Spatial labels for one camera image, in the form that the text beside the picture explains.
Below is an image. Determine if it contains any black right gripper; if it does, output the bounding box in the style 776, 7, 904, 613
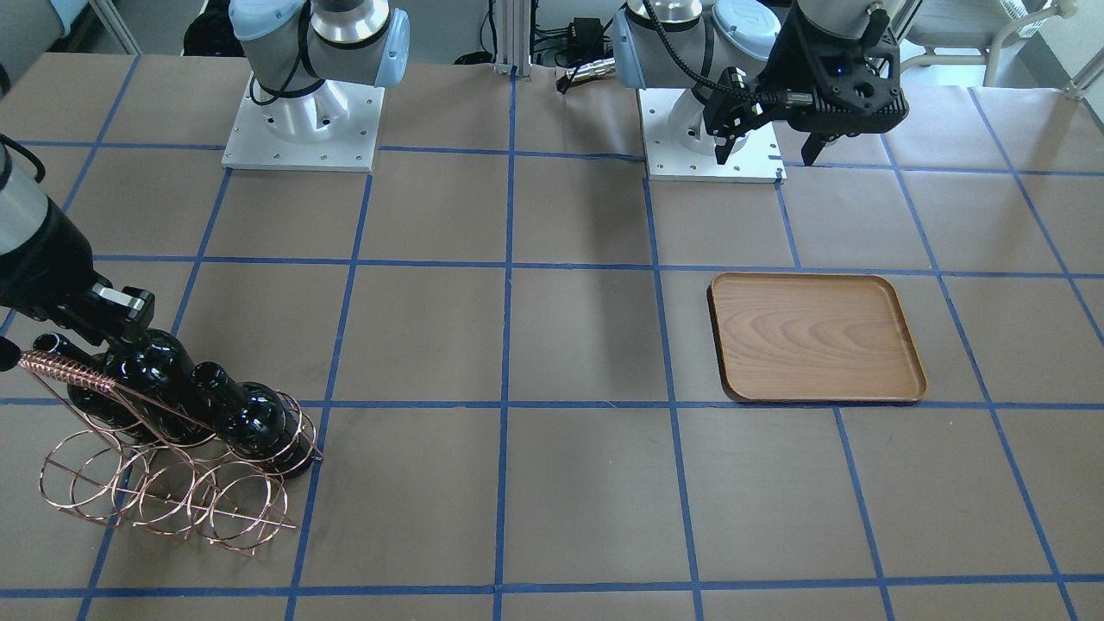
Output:
1, 207, 155, 346

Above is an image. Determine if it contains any copper wire bottle basket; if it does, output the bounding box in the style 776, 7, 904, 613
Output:
17, 349, 323, 557

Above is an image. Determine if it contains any dark wine bottle end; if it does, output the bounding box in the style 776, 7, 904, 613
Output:
191, 361, 315, 478

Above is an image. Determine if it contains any wooden tray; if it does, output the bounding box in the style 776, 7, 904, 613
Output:
707, 272, 928, 404

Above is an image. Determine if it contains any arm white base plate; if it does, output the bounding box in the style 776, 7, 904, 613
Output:
637, 88, 786, 185
222, 78, 386, 173

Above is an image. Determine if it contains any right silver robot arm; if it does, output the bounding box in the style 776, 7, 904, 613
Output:
1, 136, 155, 348

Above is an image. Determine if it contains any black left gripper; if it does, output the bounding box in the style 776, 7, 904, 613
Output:
703, 17, 907, 166

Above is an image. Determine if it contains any dark wine bottle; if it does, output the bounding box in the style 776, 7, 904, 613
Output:
105, 329, 212, 445
32, 333, 153, 443

